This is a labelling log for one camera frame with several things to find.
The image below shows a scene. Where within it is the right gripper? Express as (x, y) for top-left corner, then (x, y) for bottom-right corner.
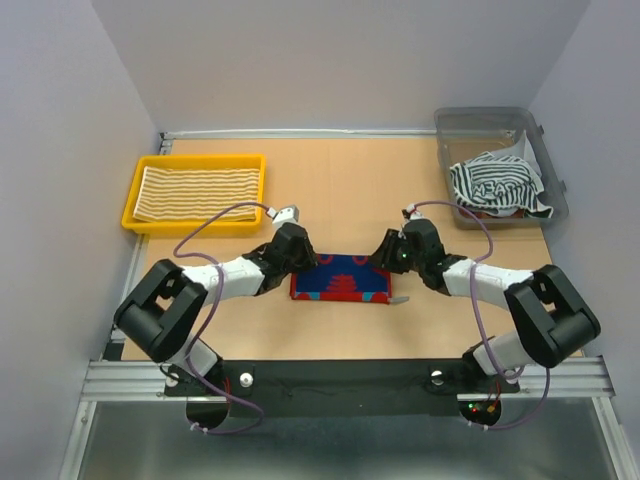
(368, 226), (424, 272)

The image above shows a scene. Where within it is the yellow plastic tray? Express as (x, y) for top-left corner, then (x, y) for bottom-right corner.
(121, 154), (266, 237)

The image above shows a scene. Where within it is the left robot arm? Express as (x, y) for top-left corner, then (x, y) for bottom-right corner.
(113, 222), (317, 394)

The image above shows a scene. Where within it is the grey plastic bin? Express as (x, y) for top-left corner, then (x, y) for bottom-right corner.
(434, 107), (568, 229)

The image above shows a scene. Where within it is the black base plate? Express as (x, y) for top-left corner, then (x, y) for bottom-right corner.
(164, 358), (521, 417)

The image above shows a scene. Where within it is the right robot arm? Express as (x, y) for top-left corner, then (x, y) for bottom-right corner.
(369, 218), (601, 390)

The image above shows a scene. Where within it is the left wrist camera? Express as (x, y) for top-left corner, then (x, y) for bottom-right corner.
(266, 205), (300, 228)

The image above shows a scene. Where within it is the black white striped towel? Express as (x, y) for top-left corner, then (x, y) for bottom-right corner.
(449, 134), (554, 219)

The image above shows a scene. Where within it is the aluminium frame rail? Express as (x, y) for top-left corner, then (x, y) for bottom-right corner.
(80, 357), (615, 402)

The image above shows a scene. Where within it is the turquoise red patterned towel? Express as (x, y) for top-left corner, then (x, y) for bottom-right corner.
(290, 254), (409, 305)

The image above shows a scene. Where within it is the yellow striped towel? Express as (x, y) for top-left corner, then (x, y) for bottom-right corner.
(133, 167), (260, 222)

